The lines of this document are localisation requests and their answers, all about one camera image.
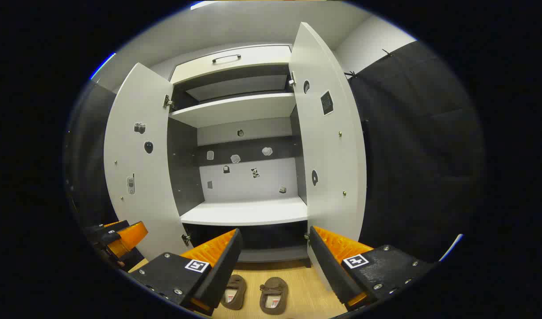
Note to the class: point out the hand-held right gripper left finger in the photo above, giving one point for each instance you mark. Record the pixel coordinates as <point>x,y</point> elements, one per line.
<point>222,274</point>

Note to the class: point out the brown fuzzy shoe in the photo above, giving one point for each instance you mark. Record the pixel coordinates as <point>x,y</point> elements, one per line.
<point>273,296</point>
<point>234,290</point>

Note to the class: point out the cabinet door with cat sticker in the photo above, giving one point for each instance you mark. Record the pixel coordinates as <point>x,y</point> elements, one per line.
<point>328,155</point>

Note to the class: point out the black backdrop cloth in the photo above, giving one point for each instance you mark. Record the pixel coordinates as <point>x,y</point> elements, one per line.
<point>421,155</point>
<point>89,155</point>

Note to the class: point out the white shoe cabinet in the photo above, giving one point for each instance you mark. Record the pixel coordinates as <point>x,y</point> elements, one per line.
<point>244,181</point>

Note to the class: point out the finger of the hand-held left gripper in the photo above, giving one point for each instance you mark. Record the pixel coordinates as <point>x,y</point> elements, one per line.
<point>98,229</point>
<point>105,238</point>

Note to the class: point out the cabinet door with camera sticker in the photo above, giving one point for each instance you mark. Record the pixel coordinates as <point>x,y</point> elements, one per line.
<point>156,155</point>

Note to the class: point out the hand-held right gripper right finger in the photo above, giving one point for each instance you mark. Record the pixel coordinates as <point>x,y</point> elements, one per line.
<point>328,270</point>

